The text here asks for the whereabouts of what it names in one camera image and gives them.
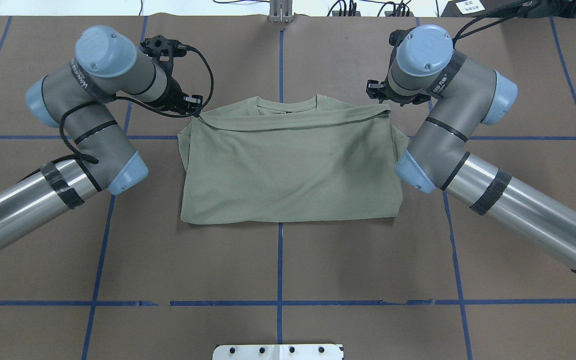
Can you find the olive green long-sleeve shirt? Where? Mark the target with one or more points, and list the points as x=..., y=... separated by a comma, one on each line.
x=317, y=160

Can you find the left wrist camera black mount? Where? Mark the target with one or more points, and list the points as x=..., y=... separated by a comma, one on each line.
x=163, y=50

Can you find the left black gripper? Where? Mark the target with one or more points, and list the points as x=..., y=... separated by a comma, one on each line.
x=169, y=96

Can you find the white mast base plate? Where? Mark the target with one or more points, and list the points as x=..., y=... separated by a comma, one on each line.
x=300, y=351

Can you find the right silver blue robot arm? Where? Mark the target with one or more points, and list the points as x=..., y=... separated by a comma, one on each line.
x=424, y=65

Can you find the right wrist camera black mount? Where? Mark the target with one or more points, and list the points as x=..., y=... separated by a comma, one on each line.
x=397, y=37

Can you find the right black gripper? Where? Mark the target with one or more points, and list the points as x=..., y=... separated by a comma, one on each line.
x=402, y=98

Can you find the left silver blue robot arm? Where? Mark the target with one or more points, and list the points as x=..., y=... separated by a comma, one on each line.
x=107, y=67

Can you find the black power box with label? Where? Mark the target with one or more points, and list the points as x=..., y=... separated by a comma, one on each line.
x=472, y=8

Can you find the aluminium frame post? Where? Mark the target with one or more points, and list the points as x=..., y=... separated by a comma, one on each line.
x=281, y=11

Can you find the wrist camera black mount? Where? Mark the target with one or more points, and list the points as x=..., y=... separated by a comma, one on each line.
x=397, y=37
x=163, y=50

